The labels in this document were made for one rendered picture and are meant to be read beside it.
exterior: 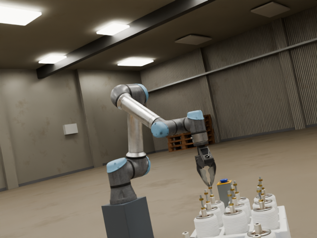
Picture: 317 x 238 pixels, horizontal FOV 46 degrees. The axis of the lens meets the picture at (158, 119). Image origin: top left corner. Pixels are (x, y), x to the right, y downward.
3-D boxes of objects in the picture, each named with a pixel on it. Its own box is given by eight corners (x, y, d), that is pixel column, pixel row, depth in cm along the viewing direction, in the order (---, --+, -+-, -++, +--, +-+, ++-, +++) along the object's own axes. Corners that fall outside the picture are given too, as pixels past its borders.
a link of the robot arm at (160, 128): (103, 81, 199) (164, 123, 169) (119, 81, 206) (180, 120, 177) (99, 101, 203) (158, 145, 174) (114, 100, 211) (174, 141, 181)
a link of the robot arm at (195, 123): (192, 112, 186) (205, 108, 180) (196, 133, 185) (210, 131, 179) (181, 113, 180) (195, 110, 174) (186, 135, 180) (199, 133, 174)
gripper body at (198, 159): (211, 164, 184) (206, 140, 184) (214, 165, 175) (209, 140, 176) (196, 167, 183) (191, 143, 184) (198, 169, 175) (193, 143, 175)
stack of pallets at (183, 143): (217, 142, 1279) (211, 114, 1284) (202, 147, 1204) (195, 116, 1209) (184, 148, 1370) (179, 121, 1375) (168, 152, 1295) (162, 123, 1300)
